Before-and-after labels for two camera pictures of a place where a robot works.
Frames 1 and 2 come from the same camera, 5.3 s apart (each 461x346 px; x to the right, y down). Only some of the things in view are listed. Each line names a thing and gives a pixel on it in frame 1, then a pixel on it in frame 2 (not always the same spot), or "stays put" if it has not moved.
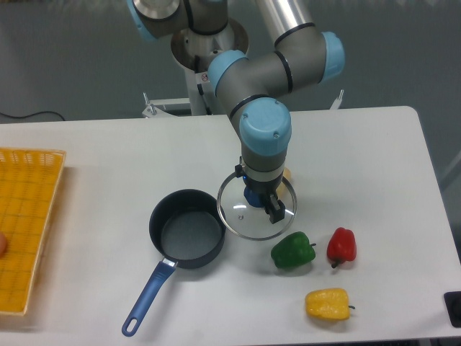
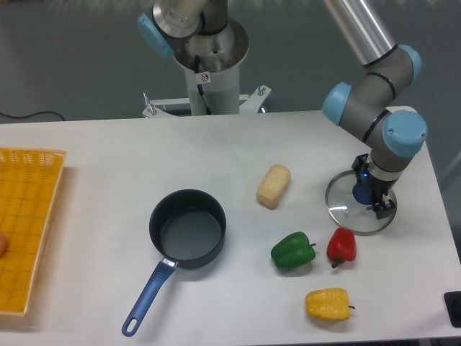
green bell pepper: [294, 249] stays put
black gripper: [268, 188] → [380, 187]
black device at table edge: [453, 300] stays put
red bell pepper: [341, 246] stays put
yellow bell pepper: [330, 303] stays put
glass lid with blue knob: [243, 210] → [347, 202]
